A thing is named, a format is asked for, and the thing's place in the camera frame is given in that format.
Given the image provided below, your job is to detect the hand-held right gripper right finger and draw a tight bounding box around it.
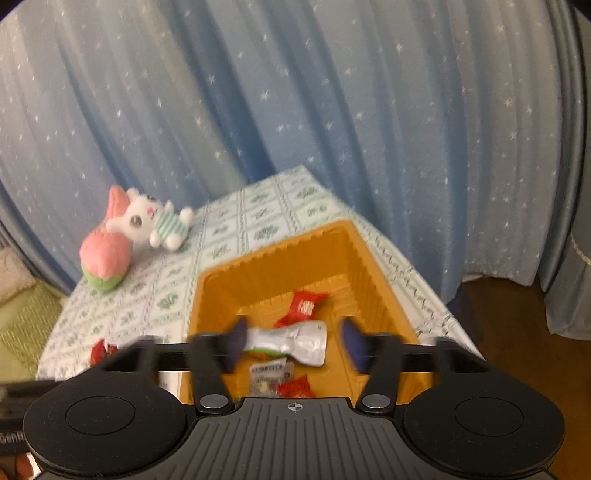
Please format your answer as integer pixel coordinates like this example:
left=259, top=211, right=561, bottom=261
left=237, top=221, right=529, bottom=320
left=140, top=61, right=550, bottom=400
left=339, top=318, right=491, bottom=415

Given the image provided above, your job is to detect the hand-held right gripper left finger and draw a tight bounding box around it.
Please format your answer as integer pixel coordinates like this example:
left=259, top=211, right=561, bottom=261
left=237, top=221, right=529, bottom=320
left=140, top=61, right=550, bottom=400
left=88, top=318, right=252, bottom=416

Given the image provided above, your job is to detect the clear silver snack packet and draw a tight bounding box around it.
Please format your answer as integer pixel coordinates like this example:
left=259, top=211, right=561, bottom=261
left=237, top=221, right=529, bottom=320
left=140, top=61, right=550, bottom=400
left=249, top=361, right=296, bottom=396

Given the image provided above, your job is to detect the green silver snack packet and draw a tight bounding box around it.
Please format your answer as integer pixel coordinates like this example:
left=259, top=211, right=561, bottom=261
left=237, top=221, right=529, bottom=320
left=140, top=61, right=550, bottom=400
left=240, top=322, right=328, bottom=367

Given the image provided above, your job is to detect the red candy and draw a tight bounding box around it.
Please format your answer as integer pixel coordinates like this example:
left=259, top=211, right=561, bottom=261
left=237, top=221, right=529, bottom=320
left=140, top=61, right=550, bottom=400
left=90, top=339, right=119, bottom=366
left=277, top=291, right=330, bottom=328

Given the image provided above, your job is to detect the large red snack packet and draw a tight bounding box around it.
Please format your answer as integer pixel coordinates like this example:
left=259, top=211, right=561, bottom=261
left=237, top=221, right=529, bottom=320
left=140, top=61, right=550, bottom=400
left=277, top=375, right=315, bottom=399

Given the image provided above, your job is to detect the orange plastic tray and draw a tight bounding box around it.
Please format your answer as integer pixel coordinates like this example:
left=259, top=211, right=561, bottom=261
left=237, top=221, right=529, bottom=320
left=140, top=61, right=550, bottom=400
left=187, top=220, right=435, bottom=407

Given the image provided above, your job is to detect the floral checked tablecloth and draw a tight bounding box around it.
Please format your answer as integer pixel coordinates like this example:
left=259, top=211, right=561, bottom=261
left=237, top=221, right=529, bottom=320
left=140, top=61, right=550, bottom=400
left=37, top=165, right=485, bottom=384

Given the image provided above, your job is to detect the white pillow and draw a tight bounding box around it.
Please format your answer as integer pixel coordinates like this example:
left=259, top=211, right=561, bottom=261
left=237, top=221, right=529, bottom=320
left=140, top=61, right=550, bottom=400
left=0, top=247, right=38, bottom=303

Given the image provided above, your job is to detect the pink green plush toy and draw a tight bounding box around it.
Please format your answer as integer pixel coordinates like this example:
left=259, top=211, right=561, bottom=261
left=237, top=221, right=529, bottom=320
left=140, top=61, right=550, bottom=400
left=78, top=185, right=134, bottom=294

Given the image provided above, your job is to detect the white bunny plush toy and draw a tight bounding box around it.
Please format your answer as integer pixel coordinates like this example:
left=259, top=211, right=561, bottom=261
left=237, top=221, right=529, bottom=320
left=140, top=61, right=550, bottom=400
left=105, top=187, right=195, bottom=252

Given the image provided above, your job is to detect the blue star-print curtain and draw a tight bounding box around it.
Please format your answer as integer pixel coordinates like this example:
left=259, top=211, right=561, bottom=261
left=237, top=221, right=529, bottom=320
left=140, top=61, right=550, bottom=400
left=0, top=0, right=583, bottom=305

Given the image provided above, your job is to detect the grey-blue lace-trim curtain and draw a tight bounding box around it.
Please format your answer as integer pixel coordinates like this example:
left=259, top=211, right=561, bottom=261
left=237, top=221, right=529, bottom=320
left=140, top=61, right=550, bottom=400
left=538, top=0, right=591, bottom=337

